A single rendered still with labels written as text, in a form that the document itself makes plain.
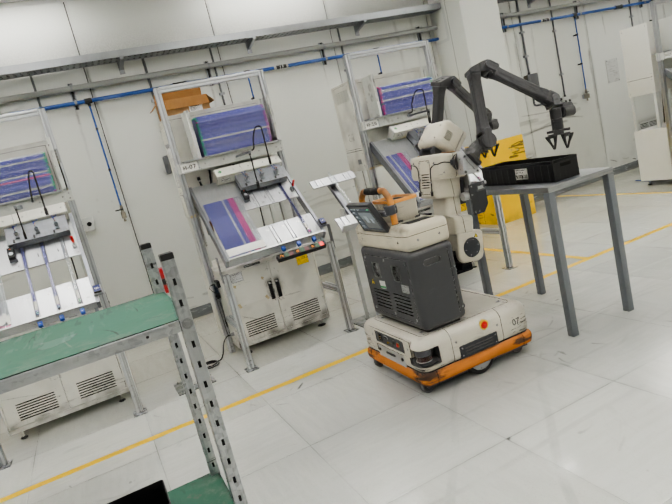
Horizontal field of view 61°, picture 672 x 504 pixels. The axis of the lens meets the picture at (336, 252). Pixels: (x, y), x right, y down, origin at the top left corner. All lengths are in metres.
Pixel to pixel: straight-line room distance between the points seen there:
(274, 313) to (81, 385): 1.30
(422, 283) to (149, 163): 3.39
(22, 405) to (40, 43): 3.04
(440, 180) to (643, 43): 4.46
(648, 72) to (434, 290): 4.81
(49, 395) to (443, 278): 2.47
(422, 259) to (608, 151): 6.03
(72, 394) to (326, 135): 3.50
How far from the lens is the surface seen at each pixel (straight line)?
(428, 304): 2.72
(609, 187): 3.32
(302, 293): 4.09
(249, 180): 3.99
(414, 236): 2.64
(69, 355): 1.33
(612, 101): 8.61
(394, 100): 4.62
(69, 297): 3.56
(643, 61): 7.10
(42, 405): 3.95
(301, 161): 5.83
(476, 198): 3.01
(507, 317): 2.96
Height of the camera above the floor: 1.23
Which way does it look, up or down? 10 degrees down
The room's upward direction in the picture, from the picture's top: 14 degrees counter-clockwise
